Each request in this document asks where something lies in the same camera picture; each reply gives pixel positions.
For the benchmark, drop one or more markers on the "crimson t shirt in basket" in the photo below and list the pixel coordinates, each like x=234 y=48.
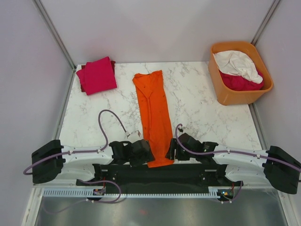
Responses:
x=238 y=83

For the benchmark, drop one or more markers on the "left corner aluminium post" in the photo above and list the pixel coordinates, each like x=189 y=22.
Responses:
x=51 y=27

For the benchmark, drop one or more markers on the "corner aluminium post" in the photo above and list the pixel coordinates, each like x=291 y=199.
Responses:
x=265 y=22
x=51 y=27

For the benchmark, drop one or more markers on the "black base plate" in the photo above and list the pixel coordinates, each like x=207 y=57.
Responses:
x=171 y=179

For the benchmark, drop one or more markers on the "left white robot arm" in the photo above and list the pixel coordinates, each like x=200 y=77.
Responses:
x=54 y=161

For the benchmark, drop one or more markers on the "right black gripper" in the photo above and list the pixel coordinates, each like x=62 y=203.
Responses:
x=170 y=154

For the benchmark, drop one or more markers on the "orange plastic basket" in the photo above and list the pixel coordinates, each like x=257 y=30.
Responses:
x=226 y=96

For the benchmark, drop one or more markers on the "white t shirt in basket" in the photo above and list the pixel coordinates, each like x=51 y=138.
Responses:
x=237 y=63

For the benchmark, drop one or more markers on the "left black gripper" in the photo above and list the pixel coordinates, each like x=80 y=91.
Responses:
x=146 y=157

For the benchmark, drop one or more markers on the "white slotted cable duct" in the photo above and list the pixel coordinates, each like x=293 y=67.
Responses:
x=93 y=193

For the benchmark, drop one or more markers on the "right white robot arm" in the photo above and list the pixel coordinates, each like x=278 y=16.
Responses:
x=273 y=167

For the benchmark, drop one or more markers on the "orange t shirt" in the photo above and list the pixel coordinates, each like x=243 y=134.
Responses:
x=154 y=114

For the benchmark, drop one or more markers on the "right corner aluminium post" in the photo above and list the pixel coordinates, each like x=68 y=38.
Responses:
x=265 y=22

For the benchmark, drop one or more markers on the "folded pink t shirt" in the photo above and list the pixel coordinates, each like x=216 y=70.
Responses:
x=97 y=76

